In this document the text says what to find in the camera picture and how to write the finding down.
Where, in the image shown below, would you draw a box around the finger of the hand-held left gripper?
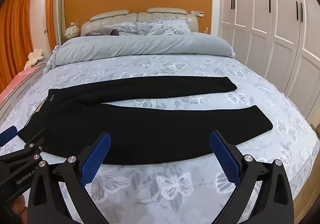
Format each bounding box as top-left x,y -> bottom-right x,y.
0,128 -> 48,177
0,126 -> 17,142

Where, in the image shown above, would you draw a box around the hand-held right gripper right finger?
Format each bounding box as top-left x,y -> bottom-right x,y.
210,130 -> 294,224

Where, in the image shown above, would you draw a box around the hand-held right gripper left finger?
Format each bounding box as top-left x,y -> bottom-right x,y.
27,132 -> 113,224

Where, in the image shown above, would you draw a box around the black pants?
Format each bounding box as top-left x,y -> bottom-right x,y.
17,75 -> 273,165

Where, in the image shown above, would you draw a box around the person's left hand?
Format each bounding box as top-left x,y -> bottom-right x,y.
12,193 -> 28,217

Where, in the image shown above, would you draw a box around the pink blanket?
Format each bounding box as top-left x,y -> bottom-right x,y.
0,62 -> 47,104

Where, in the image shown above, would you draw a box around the bed with butterfly print sheet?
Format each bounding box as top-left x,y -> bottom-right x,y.
0,54 -> 320,224

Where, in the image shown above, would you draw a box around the white flower shaped cushion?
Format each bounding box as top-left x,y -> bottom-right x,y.
27,49 -> 44,67

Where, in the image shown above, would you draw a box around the white flower bouquet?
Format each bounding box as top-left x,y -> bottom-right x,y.
64,26 -> 80,39

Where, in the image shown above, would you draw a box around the grey duvet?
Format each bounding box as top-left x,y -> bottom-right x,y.
44,32 -> 235,73

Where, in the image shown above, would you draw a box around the butterfly print pillow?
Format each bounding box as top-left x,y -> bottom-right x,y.
136,19 -> 192,35
97,22 -> 138,37

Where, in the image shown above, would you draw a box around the orange and beige curtain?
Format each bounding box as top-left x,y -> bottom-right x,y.
45,0 -> 66,47

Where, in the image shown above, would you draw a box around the white wardrobe doors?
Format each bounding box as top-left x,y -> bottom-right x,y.
217,0 -> 320,119

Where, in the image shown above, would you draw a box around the beige padded headboard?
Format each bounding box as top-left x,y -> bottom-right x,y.
80,7 -> 199,37

